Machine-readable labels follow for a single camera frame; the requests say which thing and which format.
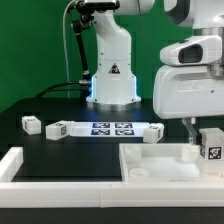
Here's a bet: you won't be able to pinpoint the white U-shaped obstacle fence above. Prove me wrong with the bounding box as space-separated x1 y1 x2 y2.
0 147 224 208

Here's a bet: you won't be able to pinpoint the black hanging cable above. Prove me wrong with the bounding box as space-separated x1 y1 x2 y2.
135 0 158 81

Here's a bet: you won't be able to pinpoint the white square tabletop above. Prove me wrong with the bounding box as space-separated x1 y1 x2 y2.
119 143 224 182

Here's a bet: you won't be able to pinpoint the white cable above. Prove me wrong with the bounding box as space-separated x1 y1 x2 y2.
62 0 78 98

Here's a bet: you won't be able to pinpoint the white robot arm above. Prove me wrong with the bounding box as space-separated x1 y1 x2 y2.
81 0 224 141

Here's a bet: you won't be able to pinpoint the black cables at base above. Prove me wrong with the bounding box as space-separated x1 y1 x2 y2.
34 78 93 99

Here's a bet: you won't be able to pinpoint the white fiducial tag sheet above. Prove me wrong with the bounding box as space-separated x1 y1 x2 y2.
71 122 149 137

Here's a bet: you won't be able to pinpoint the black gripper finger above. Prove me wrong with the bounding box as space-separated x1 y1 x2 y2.
182 118 200 145

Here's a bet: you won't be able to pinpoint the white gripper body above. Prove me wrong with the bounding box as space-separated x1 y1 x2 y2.
153 65 224 119

